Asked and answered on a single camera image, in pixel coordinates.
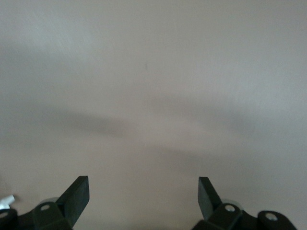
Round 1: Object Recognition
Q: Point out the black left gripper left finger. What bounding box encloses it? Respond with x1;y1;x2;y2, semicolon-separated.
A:
0;176;90;230

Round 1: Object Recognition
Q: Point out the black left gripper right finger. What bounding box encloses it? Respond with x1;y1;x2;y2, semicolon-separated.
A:
191;176;298;230

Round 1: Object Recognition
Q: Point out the white curved pipe clip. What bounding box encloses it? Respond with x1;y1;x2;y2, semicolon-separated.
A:
0;195;15;210

